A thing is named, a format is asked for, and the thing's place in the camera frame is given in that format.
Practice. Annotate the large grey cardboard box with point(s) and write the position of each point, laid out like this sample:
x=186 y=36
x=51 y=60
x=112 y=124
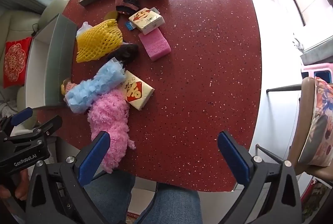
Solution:
x=59 y=57

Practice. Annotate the pink plastic stool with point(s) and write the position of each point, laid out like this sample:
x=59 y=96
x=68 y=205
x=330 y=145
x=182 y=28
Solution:
x=316 y=69

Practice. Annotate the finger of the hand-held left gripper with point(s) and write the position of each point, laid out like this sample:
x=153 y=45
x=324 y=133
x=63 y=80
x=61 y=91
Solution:
x=22 y=114
x=48 y=126

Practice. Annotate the grey striped cloth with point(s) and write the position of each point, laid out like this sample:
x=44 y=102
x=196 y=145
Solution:
x=7 y=109

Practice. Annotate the dark red fabric rose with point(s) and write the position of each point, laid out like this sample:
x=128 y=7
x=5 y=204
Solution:
x=124 y=52

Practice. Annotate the yellow foam fruit net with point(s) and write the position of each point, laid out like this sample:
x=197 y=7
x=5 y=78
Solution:
x=98 y=39

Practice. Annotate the mustard yellow soft disc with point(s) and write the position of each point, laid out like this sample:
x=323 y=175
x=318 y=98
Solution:
x=111 y=16

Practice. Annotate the brown chair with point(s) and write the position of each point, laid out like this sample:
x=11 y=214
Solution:
x=304 y=114

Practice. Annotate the floral cushion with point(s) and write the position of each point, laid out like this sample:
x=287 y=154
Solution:
x=321 y=122

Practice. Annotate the person's blue jeans legs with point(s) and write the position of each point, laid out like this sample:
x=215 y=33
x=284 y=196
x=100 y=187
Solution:
x=177 y=208

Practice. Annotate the pink fluffy cloth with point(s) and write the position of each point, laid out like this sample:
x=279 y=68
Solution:
x=109 y=114

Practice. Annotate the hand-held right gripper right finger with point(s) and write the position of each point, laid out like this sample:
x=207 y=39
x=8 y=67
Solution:
x=232 y=159

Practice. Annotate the person's left hand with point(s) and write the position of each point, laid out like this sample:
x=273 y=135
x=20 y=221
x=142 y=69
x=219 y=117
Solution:
x=18 y=187

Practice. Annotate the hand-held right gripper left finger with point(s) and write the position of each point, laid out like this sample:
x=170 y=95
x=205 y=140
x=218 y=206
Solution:
x=96 y=153

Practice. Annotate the pink foam sponge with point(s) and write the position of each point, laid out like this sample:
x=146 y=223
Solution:
x=154 y=44

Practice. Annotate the light blue fluffy cloth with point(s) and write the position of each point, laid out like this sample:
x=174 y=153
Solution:
x=85 y=91

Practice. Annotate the peach knitted pot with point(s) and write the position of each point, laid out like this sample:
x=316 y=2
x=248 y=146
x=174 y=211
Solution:
x=66 y=85

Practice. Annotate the red embroidered cushion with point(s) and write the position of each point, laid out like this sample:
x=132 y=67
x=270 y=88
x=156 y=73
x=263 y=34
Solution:
x=15 y=62

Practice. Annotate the green leather sofa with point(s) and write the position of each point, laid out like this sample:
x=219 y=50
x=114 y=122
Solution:
x=15 y=23

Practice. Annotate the cream tissue pack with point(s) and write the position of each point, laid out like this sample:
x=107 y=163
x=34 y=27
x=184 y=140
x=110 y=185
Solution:
x=145 y=20

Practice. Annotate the yellow cartoon card packet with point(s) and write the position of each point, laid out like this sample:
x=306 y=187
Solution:
x=138 y=94

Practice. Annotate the small blue packet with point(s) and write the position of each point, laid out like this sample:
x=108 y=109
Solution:
x=129 y=25

